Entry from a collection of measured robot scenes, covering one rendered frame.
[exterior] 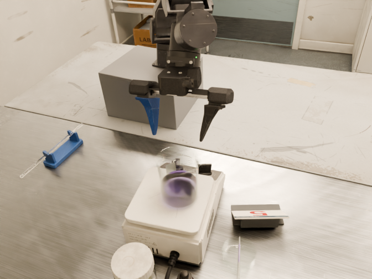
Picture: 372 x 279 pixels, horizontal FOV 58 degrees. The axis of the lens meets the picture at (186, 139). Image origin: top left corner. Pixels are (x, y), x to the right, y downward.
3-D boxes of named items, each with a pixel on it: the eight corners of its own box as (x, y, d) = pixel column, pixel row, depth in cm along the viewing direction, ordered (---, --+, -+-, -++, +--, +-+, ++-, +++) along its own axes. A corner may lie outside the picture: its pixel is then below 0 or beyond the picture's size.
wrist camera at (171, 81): (164, 59, 60) (151, 57, 54) (205, 60, 58) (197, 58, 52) (164, 93, 61) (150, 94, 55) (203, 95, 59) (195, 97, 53)
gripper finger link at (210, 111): (207, 103, 64) (200, 104, 58) (226, 104, 63) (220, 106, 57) (203, 139, 65) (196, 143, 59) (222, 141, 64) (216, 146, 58)
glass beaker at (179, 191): (154, 207, 53) (147, 168, 48) (170, 179, 58) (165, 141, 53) (195, 218, 51) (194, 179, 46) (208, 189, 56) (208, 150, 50)
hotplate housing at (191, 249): (164, 171, 72) (161, 141, 67) (225, 181, 68) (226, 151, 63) (120, 263, 55) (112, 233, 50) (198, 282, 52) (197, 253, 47)
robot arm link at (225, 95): (143, 51, 66) (129, 47, 60) (238, 58, 61) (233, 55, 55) (140, 93, 67) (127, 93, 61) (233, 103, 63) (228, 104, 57)
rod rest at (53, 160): (72, 139, 82) (68, 127, 80) (83, 142, 81) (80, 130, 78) (43, 165, 75) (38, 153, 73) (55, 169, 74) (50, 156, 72)
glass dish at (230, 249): (229, 238, 58) (230, 231, 56) (260, 252, 56) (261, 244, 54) (215, 264, 54) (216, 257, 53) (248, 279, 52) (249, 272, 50)
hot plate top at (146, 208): (150, 169, 61) (149, 165, 60) (215, 180, 58) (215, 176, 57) (122, 221, 52) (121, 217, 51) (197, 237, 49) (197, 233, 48)
